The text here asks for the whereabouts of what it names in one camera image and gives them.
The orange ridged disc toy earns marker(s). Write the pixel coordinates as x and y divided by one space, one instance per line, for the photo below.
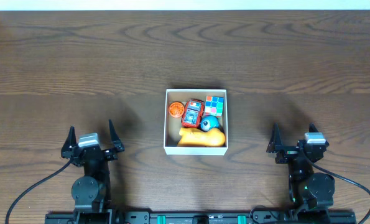
176 109

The colourful puzzle cube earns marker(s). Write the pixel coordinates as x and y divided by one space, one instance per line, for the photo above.
214 106

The blue toy ball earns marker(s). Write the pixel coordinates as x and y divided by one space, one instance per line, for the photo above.
209 122

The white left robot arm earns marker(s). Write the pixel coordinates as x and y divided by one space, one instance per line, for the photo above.
92 192

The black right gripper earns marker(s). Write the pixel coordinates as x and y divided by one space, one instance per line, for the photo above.
292 152

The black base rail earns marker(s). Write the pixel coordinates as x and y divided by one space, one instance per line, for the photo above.
256 215

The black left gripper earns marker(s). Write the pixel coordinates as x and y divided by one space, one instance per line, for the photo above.
91 152

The white cardboard box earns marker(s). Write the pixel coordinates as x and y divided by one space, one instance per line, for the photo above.
172 125

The red toy car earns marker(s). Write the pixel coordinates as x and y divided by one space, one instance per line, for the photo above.
193 112

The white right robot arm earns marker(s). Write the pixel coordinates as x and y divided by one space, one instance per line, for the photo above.
310 192

